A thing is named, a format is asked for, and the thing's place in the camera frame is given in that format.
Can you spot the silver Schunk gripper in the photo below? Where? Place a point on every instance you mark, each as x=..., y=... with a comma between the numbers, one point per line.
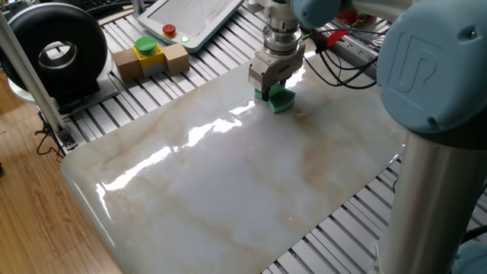
x=274, y=74

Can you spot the green sponge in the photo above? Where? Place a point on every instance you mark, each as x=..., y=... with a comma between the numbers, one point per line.
x=283, y=100

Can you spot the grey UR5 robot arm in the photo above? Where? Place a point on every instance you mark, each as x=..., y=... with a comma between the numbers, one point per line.
x=437, y=114

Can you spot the white gripper adapter plate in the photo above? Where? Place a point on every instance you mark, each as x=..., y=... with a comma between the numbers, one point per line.
x=274, y=59

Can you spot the silver force torque sensor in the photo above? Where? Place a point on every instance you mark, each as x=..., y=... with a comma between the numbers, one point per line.
x=281, y=40

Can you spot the glossy marble pattern board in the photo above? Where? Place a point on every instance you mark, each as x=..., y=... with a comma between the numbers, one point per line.
x=228, y=171

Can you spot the light wooden block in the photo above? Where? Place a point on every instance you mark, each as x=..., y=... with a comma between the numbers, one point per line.
x=176, y=58
x=127, y=64

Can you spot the red fire extinguisher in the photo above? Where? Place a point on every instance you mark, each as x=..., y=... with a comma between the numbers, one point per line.
x=352, y=17

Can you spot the white teach pendant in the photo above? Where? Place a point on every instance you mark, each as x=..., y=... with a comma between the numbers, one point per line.
x=186, y=19

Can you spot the yellow box with green button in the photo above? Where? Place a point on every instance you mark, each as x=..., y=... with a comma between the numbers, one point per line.
x=149, y=57

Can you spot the black keyboard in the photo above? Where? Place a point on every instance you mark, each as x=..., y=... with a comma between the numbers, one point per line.
x=97, y=4

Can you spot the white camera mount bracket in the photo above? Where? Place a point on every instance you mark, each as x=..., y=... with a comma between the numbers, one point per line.
x=277, y=15

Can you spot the thin aluminium post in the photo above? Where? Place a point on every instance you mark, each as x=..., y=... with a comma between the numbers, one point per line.
x=137, y=7

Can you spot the thick aluminium frame post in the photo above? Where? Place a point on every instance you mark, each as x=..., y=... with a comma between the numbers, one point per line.
x=34, y=87

